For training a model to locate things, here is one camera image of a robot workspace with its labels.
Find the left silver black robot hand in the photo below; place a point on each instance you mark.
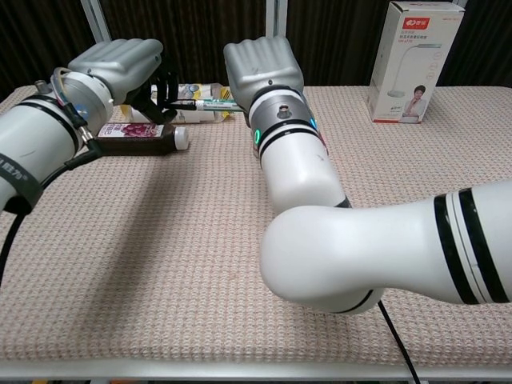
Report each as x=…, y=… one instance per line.
x=120, y=60

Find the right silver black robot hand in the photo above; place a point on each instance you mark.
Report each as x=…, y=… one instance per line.
x=260, y=64

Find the black marker cap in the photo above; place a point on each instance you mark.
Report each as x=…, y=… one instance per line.
x=186, y=105

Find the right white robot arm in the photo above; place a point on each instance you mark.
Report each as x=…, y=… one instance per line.
x=340, y=248

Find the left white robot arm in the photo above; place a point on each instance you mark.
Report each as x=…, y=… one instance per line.
x=36, y=136

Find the dark purple bottle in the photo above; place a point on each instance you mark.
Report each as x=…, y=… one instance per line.
x=136, y=138

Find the yellow white snack bag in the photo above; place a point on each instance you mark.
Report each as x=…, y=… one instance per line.
x=208, y=91

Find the dark ribbed partition panel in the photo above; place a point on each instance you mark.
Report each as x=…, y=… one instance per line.
x=40, y=40
x=340, y=40
x=192, y=40
x=484, y=40

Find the white desk lamp box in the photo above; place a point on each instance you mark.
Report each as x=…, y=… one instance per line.
x=416, y=60

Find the pink woven tablecloth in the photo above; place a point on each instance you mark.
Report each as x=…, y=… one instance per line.
x=180, y=240

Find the aluminium partition post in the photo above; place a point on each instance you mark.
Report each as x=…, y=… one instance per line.
x=96, y=20
x=278, y=18

